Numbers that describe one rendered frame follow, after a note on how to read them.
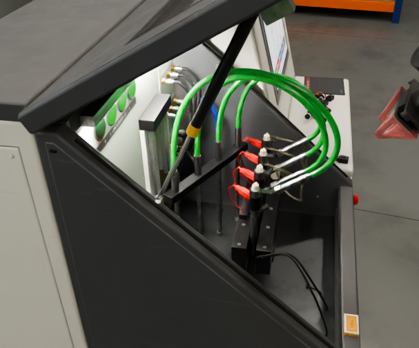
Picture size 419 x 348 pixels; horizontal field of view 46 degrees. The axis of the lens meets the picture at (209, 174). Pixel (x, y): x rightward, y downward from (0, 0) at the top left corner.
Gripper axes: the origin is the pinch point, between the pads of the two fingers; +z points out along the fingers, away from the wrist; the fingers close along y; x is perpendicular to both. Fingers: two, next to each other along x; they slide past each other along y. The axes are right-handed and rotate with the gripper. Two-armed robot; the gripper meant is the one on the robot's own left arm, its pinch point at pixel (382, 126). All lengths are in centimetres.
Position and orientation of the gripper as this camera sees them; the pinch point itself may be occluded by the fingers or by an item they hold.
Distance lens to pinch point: 105.9
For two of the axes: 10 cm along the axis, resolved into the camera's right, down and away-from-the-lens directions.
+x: 7.5, 6.1, 2.5
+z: -5.4, 3.5, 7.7
